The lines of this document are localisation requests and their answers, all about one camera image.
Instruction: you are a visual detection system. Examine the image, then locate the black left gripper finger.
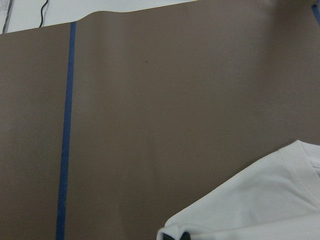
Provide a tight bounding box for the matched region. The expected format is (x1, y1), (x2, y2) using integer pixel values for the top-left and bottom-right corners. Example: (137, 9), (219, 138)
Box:
(180, 232), (191, 240)

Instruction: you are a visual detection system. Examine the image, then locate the black cable on table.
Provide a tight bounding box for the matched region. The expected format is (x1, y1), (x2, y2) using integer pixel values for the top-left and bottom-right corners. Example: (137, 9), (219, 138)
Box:
(39, 0), (50, 28)

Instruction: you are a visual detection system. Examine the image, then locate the white long-sleeve printed shirt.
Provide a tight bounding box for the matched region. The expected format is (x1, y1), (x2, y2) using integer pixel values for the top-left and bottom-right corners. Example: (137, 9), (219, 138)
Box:
(156, 140), (320, 240)

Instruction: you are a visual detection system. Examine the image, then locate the brown paper table mat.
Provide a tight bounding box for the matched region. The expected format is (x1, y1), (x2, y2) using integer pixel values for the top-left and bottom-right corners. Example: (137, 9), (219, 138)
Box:
(0, 0), (320, 240)

